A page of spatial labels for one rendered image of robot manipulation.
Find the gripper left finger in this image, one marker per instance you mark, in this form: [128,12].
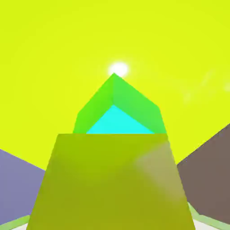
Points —
[14,225]

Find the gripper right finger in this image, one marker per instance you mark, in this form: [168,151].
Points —
[208,224]

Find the large yellow box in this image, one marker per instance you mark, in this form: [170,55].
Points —
[53,53]

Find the small yellow cube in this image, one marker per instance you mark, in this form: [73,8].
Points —
[111,183]

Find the small cyan cube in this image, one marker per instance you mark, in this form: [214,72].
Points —
[118,122]

